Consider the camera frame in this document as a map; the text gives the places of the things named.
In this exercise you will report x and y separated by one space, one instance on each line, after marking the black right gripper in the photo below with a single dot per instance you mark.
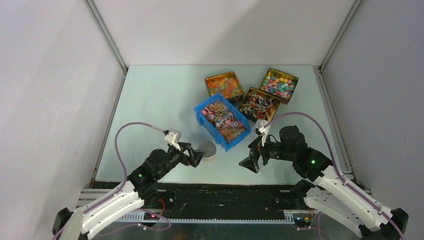
251 162

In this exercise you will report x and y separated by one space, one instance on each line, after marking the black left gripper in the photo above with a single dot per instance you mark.
196 155

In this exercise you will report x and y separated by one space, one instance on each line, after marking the tin of wrapped candies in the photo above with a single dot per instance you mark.
259 105

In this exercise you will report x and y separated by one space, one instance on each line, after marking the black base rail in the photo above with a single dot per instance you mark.
202 202

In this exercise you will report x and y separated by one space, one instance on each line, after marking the white jar lid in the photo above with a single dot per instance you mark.
208 147

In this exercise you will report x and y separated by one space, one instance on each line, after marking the tin of pastel candies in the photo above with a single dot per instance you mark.
279 84

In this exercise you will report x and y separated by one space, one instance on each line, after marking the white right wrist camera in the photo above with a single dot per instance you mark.
262 127

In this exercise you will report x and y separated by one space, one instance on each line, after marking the clear plastic jar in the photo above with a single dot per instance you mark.
209 158

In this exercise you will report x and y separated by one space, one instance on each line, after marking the blue plastic candy bin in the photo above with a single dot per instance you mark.
224 122

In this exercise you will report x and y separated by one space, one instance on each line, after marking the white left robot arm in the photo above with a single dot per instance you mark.
138 189

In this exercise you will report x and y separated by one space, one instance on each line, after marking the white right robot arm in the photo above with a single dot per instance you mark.
326 190

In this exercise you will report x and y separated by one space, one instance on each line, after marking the tin of orange candies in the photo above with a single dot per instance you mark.
227 84

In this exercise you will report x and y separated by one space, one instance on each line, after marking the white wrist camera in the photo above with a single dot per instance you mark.
172 137
262 127

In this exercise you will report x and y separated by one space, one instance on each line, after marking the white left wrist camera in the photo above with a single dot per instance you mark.
172 137

